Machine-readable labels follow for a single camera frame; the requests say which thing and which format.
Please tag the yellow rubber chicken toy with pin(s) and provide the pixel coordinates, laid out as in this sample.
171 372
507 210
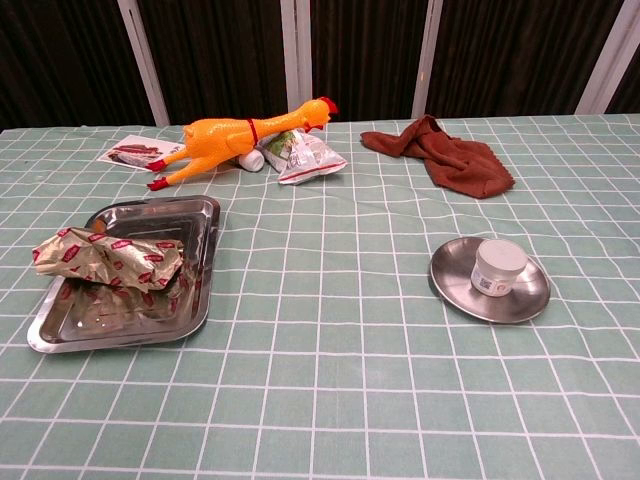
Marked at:
215 140

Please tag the black pleated curtain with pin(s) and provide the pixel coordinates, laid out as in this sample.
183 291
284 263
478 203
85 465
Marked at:
225 50

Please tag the small white bottle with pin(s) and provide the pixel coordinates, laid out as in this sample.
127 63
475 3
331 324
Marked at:
251 161

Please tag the rectangular steel tray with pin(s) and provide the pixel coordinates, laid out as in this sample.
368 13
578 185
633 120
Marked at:
165 220

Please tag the small picture card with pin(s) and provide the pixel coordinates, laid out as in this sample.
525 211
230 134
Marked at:
130 150

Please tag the green checked tablecloth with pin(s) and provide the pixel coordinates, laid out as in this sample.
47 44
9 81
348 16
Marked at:
320 375

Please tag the white frame post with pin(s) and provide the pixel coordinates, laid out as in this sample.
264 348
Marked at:
145 65
607 55
295 50
426 60

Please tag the small grey cylinder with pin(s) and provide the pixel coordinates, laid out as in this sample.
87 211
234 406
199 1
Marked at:
497 265

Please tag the brown snack packet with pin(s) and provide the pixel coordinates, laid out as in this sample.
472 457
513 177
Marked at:
115 255

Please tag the round steel plate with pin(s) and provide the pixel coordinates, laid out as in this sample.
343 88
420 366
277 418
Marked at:
450 280

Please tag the brown cloth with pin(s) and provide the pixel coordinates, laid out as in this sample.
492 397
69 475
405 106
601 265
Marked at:
450 160

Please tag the white green snack bag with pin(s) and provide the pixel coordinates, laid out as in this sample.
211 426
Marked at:
305 160

